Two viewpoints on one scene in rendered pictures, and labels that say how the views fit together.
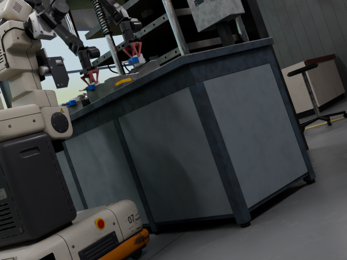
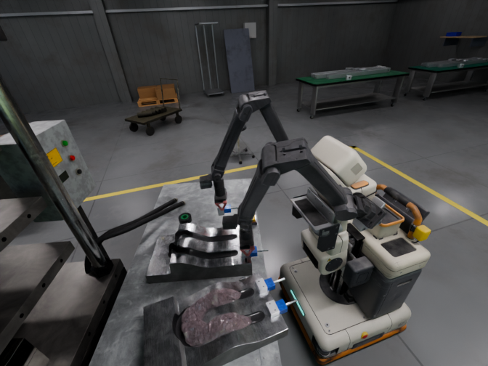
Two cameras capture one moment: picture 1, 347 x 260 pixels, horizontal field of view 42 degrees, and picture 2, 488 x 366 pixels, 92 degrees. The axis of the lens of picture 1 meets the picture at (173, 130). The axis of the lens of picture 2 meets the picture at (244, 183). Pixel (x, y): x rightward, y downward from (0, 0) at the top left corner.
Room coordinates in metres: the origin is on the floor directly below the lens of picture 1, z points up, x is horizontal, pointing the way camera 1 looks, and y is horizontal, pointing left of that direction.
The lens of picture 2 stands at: (3.21, 0.85, 1.80)
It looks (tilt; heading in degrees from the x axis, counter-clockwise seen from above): 33 degrees down; 220
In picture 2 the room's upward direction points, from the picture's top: 3 degrees counter-clockwise
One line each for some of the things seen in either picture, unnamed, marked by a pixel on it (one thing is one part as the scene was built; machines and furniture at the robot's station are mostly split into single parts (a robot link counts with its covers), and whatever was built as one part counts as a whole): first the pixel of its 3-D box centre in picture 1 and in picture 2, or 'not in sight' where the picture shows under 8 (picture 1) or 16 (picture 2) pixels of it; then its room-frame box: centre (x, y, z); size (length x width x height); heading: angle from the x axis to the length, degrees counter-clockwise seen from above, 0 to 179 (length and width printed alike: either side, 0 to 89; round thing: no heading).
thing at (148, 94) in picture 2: not in sight; (157, 94); (-1.12, -6.19, 0.22); 1.21 x 0.83 x 0.44; 146
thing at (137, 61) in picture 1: (131, 61); (229, 208); (2.46, 0.09, 0.93); 0.13 x 0.05 x 0.05; 131
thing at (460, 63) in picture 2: not in sight; (452, 77); (-5.76, 0.95, 0.43); 2.36 x 0.89 x 0.85; 144
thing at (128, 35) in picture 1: (129, 37); (219, 191); (2.48, 0.06, 1.06); 0.10 x 0.07 x 0.07; 41
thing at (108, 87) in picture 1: (132, 80); (201, 248); (2.73, 0.13, 0.87); 0.50 x 0.26 x 0.14; 132
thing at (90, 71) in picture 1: (92, 76); not in sight; (2.60, 0.33, 0.95); 0.07 x 0.07 x 0.09; 42
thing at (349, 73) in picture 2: not in sight; (348, 90); (-3.03, -0.92, 0.45); 2.49 x 0.94 x 0.90; 146
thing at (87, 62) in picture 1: (87, 66); (245, 232); (2.62, 0.34, 1.02); 0.10 x 0.07 x 0.07; 42
